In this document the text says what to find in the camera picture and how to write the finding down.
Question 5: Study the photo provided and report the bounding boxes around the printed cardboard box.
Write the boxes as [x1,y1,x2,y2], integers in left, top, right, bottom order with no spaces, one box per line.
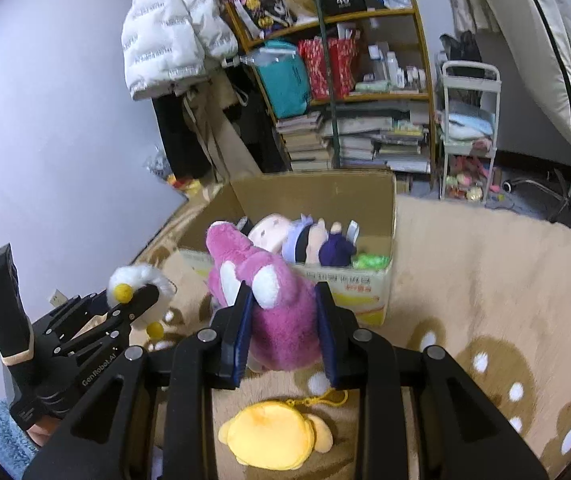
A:
[178,170,399,328]

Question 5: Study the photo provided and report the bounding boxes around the dark purple plush toy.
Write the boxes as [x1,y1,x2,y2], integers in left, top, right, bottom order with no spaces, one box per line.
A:
[318,222,359,268]

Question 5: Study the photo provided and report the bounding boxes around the pink plush bear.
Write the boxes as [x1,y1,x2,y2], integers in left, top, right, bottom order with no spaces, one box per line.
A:
[205,220,329,373]

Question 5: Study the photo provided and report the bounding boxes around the white and yellow plush toy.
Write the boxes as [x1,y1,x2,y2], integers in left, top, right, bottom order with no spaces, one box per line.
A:
[106,266,178,351]

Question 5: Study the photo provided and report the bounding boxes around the black hanging garment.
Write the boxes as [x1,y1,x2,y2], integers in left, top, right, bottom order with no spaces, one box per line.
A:
[151,92,213,181]

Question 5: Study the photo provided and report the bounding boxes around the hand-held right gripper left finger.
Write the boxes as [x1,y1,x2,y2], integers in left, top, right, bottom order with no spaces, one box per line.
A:
[22,277,256,480]

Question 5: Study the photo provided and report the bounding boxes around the green tissue pack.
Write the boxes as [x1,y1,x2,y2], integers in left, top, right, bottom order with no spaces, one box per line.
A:
[351,252,392,271]

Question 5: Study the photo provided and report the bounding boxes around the teal bag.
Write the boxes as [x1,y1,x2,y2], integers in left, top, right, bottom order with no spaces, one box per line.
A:
[254,40,312,118]

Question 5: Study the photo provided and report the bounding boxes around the blue fluffy rug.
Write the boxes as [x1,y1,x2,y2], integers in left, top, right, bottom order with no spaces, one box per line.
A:
[0,400,38,478]

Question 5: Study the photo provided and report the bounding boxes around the blue and white cloth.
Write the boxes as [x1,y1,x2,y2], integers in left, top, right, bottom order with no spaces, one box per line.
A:
[443,100,496,141]

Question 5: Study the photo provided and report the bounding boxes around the green pole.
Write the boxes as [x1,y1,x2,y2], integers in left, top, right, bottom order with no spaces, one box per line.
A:
[310,0,342,171]

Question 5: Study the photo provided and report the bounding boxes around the beige hanging coat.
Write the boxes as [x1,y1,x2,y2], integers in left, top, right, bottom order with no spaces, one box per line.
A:
[182,75,261,183]

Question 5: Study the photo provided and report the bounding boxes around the white trolley cart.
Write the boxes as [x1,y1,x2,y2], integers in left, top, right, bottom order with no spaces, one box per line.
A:
[438,61,501,206]

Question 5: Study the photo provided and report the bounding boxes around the red patterned gift bag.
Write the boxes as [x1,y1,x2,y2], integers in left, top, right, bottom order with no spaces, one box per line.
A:
[298,36,361,101]

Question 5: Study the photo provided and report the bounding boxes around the group of cosmetic bottles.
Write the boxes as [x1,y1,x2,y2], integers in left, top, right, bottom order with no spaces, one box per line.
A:
[365,42,429,88]

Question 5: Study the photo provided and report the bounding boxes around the pink and lavender plush doll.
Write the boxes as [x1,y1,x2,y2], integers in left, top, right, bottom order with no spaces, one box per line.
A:
[284,214,330,264]

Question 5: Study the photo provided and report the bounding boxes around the stack of books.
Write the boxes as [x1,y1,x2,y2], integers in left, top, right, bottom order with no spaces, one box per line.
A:
[275,102,433,173]

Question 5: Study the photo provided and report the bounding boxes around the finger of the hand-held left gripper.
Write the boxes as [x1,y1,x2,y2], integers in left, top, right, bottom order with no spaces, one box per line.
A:
[40,290,111,335]
[105,284,162,343]

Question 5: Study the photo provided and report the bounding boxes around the yellow plush pouch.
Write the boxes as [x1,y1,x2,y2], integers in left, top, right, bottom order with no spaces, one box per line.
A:
[216,391,349,472]

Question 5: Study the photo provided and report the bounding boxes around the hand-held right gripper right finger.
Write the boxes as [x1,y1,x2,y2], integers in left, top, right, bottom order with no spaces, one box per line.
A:
[314,280,551,480]

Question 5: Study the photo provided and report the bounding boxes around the brown printed blanket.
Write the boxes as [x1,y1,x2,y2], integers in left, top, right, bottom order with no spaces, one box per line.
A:
[130,182,571,480]

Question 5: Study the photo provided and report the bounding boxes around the clear plastic bag yellow items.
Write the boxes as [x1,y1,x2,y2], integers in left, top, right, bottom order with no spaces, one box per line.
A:
[144,145,201,196]

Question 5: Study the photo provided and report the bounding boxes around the crumpled clear plastic wrap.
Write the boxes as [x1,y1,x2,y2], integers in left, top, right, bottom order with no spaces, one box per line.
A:
[238,42,299,68]

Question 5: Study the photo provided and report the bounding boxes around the pile of small toys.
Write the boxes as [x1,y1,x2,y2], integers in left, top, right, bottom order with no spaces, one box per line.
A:
[444,156,497,202]

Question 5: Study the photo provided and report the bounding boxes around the wooden shelf rack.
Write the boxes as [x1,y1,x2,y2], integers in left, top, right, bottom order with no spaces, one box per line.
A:
[222,0,439,191]

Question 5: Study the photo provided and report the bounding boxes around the beige curtain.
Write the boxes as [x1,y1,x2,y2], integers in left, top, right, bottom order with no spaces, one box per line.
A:
[440,0,496,41]

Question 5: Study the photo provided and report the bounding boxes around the white puffer jacket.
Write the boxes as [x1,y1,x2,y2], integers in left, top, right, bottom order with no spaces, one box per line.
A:
[121,0,240,102]

